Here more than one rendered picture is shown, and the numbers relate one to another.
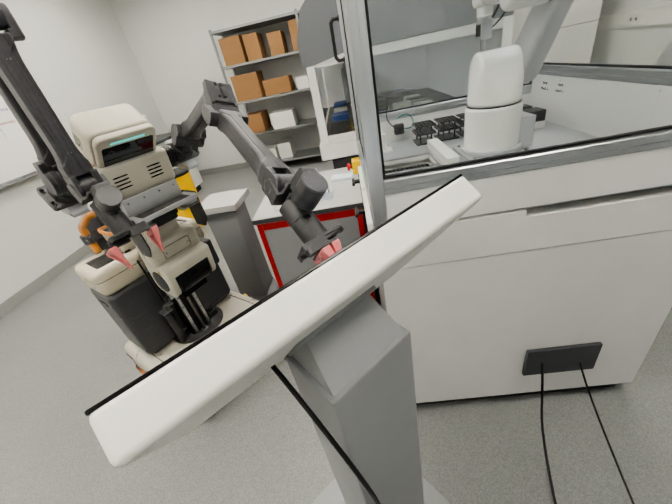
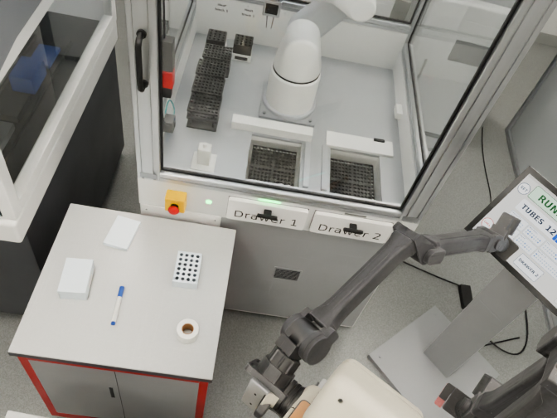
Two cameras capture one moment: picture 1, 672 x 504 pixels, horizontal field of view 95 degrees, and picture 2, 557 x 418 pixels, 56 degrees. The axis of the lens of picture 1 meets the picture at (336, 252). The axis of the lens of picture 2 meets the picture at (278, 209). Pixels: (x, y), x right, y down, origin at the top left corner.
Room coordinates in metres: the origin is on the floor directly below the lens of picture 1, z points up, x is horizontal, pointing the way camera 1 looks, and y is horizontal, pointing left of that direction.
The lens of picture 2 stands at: (1.58, 0.97, 2.37)
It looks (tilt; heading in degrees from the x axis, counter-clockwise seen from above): 51 degrees down; 256
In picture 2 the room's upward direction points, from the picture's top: 15 degrees clockwise
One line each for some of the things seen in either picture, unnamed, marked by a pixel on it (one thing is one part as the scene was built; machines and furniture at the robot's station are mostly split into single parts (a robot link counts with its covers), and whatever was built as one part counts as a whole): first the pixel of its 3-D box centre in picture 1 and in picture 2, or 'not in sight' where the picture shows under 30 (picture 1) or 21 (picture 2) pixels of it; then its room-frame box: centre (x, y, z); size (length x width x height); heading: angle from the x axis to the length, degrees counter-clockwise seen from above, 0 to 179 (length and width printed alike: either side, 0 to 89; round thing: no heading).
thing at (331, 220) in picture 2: (368, 218); (351, 227); (1.01, -0.14, 0.87); 0.29 x 0.02 x 0.11; 173
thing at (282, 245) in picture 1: (323, 243); (140, 331); (1.77, 0.07, 0.38); 0.62 x 0.58 x 0.76; 173
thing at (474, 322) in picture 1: (471, 262); (271, 196); (1.22, -0.65, 0.40); 1.03 x 0.95 x 0.80; 173
